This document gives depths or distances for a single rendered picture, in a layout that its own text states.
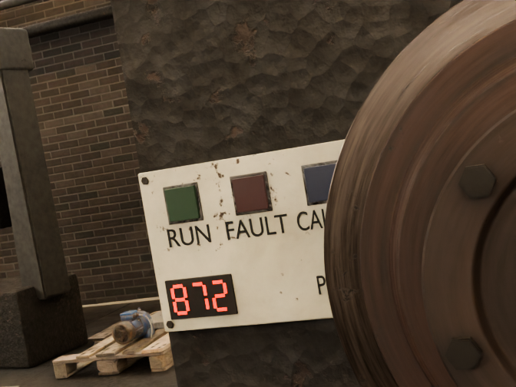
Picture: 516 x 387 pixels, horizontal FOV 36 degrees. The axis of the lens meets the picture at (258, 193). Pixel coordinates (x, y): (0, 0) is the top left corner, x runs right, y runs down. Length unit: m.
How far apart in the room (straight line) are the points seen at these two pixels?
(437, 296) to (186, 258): 0.37
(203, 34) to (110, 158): 6.97
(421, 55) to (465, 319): 0.21
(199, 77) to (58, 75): 7.25
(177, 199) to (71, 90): 7.18
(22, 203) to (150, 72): 5.05
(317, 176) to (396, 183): 0.18
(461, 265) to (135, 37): 0.49
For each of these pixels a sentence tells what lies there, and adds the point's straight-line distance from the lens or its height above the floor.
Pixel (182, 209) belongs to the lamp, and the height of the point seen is 1.19.
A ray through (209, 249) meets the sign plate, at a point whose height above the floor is 1.15.
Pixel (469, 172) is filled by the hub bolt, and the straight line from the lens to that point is 0.57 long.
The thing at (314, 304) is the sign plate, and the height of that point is 1.08.
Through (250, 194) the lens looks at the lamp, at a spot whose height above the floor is 1.20.
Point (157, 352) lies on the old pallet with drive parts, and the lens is 5.09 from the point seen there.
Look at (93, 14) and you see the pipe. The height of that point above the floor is 2.70.
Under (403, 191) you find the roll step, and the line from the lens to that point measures 0.64.
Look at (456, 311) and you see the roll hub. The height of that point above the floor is 1.11.
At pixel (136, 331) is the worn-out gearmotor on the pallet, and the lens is 5.30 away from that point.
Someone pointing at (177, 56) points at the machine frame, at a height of 1.36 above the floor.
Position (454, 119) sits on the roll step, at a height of 1.24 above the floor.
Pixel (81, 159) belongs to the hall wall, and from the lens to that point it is 8.01.
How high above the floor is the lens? 1.24
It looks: 3 degrees down
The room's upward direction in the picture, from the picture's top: 9 degrees counter-clockwise
